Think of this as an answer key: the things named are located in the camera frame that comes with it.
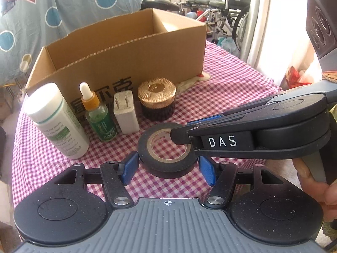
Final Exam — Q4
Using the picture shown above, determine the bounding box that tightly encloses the blue sheet with round dots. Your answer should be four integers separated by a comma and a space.
0, 0, 143, 85

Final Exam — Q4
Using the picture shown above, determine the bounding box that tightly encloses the green glass dropper bottle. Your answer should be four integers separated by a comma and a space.
79, 82, 118, 141

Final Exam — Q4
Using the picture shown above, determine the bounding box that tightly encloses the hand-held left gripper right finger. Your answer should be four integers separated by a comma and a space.
199, 156, 284, 208

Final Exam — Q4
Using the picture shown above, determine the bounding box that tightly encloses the person's right hand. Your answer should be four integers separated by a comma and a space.
292, 159, 337, 223

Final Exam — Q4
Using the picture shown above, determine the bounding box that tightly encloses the brown cardboard box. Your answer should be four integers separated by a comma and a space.
25, 8, 207, 123

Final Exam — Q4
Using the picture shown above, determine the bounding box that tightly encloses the white charger plug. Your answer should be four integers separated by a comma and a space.
113, 90, 140, 135

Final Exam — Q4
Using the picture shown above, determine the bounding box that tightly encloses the white pill bottle green label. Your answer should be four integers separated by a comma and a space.
27, 82, 90, 160

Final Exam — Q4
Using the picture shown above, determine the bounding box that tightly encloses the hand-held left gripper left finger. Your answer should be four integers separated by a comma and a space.
54, 151, 139, 208

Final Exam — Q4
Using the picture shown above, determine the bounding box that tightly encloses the red plastic bag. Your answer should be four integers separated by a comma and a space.
286, 66, 320, 90

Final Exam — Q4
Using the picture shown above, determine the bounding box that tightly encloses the black seat cushion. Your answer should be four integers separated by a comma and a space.
141, 0, 179, 12

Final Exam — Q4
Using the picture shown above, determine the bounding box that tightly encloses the white curtain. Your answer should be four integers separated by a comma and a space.
246, 0, 311, 90

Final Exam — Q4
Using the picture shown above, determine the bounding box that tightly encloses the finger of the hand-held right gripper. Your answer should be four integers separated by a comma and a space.
170, 125, 202, 148
186, 97, 274, 127

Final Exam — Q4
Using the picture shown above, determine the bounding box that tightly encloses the dark jar with gold lid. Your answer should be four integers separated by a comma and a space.
137, 77, 176, 118

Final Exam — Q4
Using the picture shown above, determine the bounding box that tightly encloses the black electrical tape roll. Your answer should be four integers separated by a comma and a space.
137, 122, 198, 179

